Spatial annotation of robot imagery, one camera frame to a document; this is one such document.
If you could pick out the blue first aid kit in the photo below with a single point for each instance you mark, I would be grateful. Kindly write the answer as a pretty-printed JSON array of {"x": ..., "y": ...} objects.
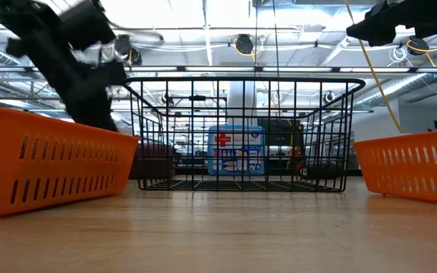
[{"x": 233, "y": 151}]

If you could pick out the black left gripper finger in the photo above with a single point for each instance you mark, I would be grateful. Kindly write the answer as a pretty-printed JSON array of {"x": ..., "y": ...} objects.
[
  {"x": 110, "y": 73},
  {"x": 93, "y": 108}
]

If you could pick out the maroon cloth bag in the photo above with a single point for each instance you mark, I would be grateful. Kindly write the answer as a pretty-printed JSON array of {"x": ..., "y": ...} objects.
[{"x": 154, "y": 163}]

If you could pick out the black bandage roll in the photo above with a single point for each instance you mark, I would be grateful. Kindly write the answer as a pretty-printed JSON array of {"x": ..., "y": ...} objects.
[{"x": 326, "y": 171}]

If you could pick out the silver ventilation duct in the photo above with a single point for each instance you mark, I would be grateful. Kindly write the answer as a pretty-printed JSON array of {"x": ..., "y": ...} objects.
[{"x": 400, "y": 87}]

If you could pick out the orange plastic slotted basket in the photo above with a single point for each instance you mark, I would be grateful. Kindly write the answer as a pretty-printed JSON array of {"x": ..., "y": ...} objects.
[
  {"x": 412, "y": 170},
  {"x": 51, "y": 168}
]

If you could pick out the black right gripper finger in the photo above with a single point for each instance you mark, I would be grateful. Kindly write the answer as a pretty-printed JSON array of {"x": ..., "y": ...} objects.
[{"x": 372, "y": 26}]

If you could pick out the white building column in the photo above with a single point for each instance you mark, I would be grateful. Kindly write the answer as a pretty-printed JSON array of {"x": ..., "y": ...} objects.
[{"x": 237, "y": 102}]

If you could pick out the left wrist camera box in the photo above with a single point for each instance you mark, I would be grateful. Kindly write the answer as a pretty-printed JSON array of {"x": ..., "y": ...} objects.
[{"x": 87, "y": 22}]

